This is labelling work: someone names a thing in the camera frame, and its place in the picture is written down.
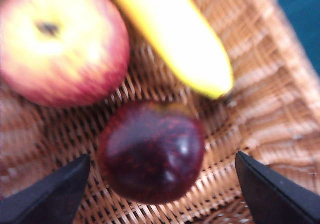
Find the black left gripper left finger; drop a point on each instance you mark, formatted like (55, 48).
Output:
(45, 199)

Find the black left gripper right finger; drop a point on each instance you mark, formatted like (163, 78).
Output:
(275, 199)

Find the dark red plum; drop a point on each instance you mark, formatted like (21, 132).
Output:
(150, 154)

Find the brown wicker basket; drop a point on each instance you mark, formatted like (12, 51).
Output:
(262, 109)

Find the red yellow apple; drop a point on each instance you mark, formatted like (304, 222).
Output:
(62, 49)

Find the yellow banana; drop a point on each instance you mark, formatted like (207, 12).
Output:
(175, 34)

